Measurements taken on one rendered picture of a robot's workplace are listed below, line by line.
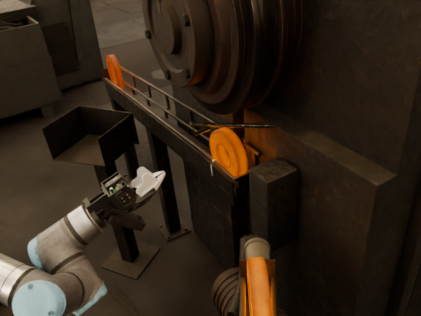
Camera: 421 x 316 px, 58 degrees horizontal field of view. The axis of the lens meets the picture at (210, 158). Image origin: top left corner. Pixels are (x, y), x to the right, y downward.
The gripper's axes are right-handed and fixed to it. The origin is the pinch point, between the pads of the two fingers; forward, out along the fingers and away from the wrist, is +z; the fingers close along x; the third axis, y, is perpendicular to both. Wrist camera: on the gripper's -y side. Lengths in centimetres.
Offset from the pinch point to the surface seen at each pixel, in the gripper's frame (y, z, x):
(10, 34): 1, -18, 239
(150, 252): -71, -20, 49
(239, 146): -2.7, 21.4, -5.4
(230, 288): -22.0, -2.9, -25.4
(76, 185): -67, -37, 128
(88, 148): -12, -14, 57
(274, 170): -1.4, 21.3, -21.5
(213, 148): -6.8, 17.7, 5.5
